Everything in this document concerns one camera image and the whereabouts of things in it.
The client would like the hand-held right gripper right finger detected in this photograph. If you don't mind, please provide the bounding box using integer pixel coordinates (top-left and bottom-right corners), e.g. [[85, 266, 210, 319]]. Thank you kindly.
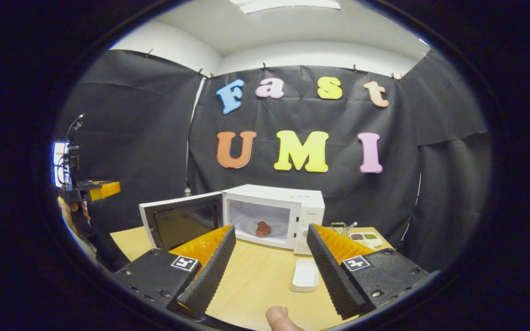
[[306, 223, 431, 321]]

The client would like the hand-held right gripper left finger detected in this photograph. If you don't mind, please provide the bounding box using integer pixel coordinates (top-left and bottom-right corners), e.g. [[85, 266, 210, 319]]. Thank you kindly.
[[113, 224, 237, 318]]

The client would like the white microwave oven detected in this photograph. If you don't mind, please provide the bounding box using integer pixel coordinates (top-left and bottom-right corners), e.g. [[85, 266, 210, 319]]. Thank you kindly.
[[138, 184, 326, 256]]

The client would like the white rectangular tray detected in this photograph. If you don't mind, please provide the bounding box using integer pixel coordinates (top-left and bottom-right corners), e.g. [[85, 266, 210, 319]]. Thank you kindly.
[[291, 258, 320, 293]]

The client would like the computer monitor screen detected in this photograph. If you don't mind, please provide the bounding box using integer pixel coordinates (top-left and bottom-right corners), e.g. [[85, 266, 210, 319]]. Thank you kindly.
[[52, 141, 70, 189]]

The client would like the white divided spice dish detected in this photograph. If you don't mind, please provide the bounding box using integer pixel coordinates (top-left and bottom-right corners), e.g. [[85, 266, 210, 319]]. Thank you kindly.
[[349, 232, 383, 250]]

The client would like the ceiling light panel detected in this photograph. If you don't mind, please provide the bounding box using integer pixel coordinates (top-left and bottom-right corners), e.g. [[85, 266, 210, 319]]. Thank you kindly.
[[229, 0, 341, 14]]

